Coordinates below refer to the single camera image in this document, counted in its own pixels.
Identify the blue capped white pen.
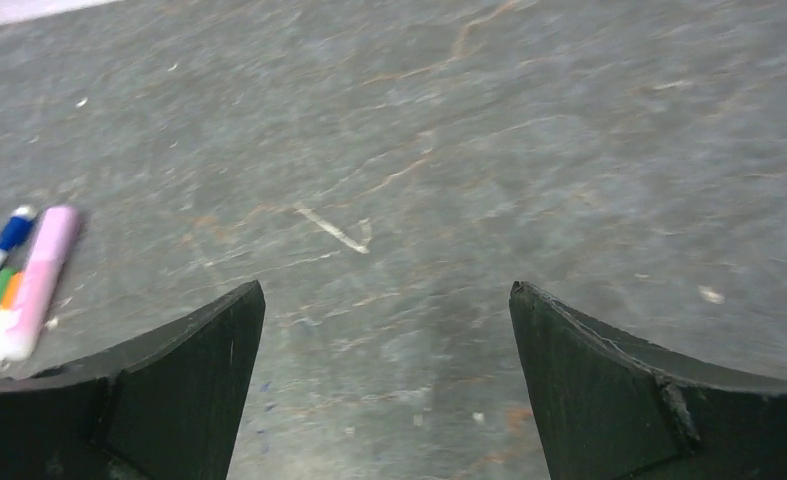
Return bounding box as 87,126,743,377
0,205,37,268

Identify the orange capped white marker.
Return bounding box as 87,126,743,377
0,271,23,311

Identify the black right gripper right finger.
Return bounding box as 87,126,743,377
509,281,787,479

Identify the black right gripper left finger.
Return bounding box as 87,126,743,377
0,281,266,479

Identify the pink highlighter pen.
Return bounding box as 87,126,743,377
2,205,80,361

